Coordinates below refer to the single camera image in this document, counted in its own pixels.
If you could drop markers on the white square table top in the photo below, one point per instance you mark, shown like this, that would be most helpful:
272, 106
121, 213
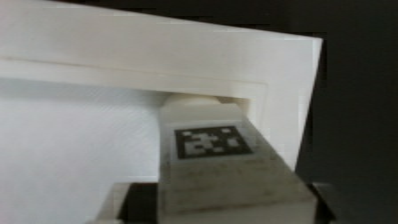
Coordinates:
95, 63

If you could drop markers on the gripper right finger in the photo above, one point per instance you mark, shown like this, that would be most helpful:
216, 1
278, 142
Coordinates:
326, 216

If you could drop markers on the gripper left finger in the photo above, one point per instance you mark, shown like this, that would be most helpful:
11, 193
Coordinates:
130, 204

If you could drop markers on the white table leg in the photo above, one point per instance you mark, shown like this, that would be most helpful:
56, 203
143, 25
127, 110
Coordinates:
226, 183

